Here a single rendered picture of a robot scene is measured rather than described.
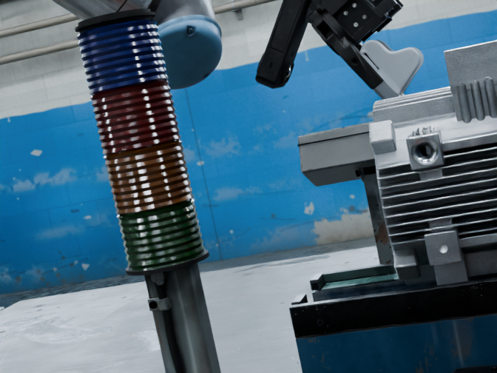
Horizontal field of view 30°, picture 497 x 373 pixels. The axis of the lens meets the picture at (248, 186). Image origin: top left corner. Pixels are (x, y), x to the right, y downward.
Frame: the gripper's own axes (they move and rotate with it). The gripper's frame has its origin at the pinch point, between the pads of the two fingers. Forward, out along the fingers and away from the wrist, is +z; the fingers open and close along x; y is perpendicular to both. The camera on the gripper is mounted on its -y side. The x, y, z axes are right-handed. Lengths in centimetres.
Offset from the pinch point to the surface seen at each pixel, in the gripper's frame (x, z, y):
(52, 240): 530, -109, -336
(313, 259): 75, 9, -42
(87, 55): -38.4, -17.1, -9.2
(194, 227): -36.3, -2.9, -12.3
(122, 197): -38.6, -7.8, -14.2
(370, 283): -2.8, 11.8, -14.3
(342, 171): 14.3, 0.6, -12.4
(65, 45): 519, -205, -220
